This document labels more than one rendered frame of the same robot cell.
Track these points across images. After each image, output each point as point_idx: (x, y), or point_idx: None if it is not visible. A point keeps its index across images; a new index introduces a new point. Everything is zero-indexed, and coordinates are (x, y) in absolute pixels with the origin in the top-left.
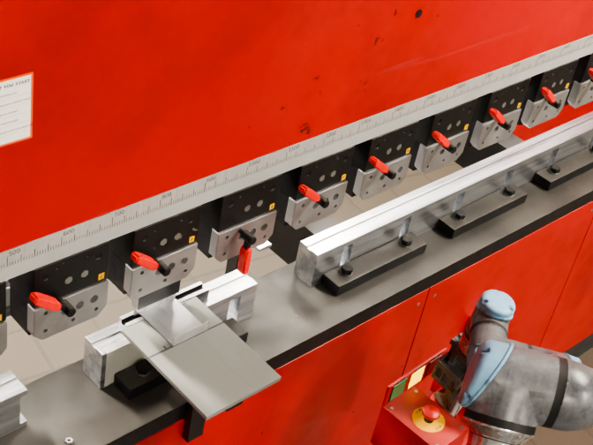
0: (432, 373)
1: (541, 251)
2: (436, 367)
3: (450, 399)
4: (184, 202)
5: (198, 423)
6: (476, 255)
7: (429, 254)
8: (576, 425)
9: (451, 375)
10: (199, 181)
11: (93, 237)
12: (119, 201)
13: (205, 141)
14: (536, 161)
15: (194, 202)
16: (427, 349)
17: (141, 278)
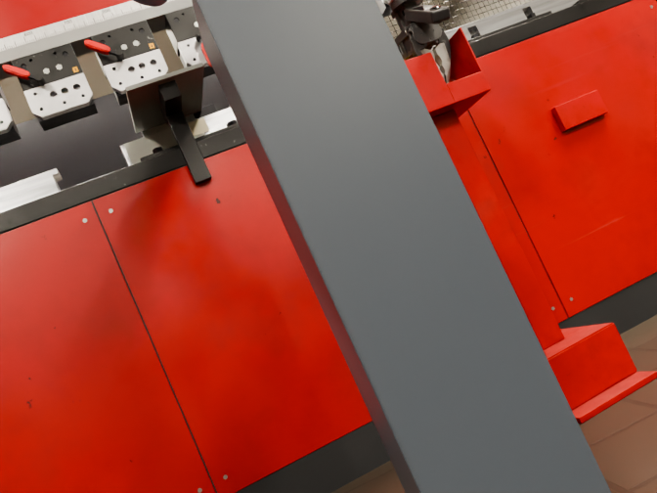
0: (402, 56)
1: (606, 45)
2: (398, 47)
3: (412, 51)
4: (127, 17)
5: (197, 162)
6: (492, 40)
7: None
8: None
9: (403, 34)
10: (132, 1)
11: (53, 39)
12: (64, 14)
13: None
14: (558, 0)
15: (137, 17)
16: (512, 141)
17: (115, 73)
